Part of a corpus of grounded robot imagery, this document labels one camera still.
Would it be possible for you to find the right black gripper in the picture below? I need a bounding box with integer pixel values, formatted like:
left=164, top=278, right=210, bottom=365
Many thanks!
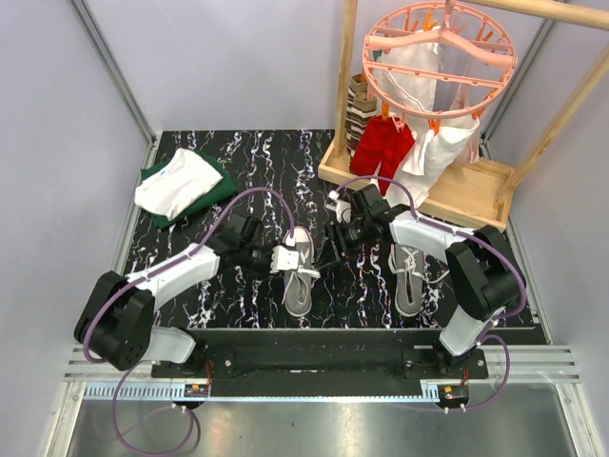
left=316, top=217, right=373, bottom=270

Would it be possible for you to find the grey sneaker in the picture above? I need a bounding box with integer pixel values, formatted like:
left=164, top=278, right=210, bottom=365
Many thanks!
left=388, top=244, right=424, bottom=317
left=283, top=227, right=320, bottom=318

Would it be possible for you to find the white shoelace of sneaker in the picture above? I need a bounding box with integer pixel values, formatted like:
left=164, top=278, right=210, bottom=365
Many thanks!
left=283, top=267, right=321, bottom=308

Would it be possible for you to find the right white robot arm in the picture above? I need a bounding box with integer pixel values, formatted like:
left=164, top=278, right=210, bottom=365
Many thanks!
left=324, top=185, right=527, bottom=378

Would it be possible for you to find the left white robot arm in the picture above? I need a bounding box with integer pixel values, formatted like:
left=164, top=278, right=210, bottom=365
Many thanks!
left=73, top=214, right=272, bottom=377

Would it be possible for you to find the green folded garment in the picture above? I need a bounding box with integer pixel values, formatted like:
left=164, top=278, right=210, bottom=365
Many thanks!
left=141, top=151, right=237, bottom=229

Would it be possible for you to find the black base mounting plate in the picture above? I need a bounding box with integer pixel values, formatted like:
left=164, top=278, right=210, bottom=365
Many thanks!
left=151, top=328, right=489, bottom=402

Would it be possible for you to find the red hanging garment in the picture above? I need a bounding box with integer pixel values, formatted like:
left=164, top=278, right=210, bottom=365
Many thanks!
left=350, top=115, right=416, bottom=178

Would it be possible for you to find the white folded shirt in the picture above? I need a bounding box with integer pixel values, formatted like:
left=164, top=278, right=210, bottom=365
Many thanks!
left=134, top=149, right=223, bottom=220

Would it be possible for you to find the brown striped sock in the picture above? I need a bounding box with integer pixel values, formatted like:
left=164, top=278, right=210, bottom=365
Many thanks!
left=345, top=73, right=377, bottom=156

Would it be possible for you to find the white hanging cloth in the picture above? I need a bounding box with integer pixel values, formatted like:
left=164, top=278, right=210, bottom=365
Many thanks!
left=374, top=43, right=480, bottom=207

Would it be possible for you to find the pink round clothes hanger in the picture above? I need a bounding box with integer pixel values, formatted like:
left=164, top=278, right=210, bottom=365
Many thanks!
left=362, top=1, right=518, bottom=131

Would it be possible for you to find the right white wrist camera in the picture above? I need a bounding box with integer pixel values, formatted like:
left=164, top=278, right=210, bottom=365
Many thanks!
left=325, top=190, right=352, bottom=223

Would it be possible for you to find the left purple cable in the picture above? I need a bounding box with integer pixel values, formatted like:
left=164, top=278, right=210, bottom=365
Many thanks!
left=83, top=188, right=296, bottom=453

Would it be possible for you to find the purple cable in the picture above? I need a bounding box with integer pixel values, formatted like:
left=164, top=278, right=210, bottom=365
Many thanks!
left=83, top=188, right=296, bottom=453
left=330, top=175, right=529, bottom=413

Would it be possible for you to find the wooden drying rack frame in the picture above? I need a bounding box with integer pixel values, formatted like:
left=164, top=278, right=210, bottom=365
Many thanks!
left=318, top=0, right=608, bottom=230

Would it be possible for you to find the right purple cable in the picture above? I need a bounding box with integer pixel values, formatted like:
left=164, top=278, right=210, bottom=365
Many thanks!
left=330, top=175, right=529, bottom=413

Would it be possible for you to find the aluminium rail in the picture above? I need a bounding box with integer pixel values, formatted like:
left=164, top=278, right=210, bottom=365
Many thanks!
left=65, top=345, right=580, bottom=404

